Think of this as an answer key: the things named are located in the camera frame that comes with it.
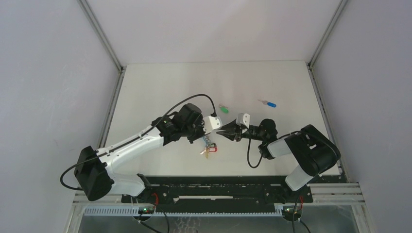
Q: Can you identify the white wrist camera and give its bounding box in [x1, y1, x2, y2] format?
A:
[203, 116, 223, 134]
[236, 113, 250, 129]

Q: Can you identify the left camera black cable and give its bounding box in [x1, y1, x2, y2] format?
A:
[60, 94, 217, 191]

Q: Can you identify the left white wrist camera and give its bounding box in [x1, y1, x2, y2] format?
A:
[203, 116, 223, 134]

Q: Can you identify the key with blue tag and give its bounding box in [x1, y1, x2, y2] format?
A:
[258, 100, 276, 108]

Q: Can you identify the metal key organiser with rings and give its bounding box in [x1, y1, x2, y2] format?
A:
[200, 135, 217, 159]

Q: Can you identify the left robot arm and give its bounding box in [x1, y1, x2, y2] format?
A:
[74, 103, 205, 202]

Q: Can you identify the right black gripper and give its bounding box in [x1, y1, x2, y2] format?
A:
[216, 118, 266, 142]

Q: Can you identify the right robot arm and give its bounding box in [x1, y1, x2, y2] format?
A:
[217, 118, 341, 202]

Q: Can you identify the red tagged key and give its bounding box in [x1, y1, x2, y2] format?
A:
[208, 146, 218, 153]

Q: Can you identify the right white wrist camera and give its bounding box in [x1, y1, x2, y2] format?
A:
[236, 113, 250, 129]

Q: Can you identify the right camera black cable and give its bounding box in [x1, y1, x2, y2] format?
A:
[246, 136, 266, 169]

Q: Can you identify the camera black cable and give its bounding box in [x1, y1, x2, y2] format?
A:
[60, 94, 217, 191]
[246, 136, 266, 169]

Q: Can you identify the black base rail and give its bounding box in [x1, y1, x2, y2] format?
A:
[137, 176, 313, 214]

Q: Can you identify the key with green tag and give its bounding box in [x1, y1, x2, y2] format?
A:
[219, 104, 229, 114]

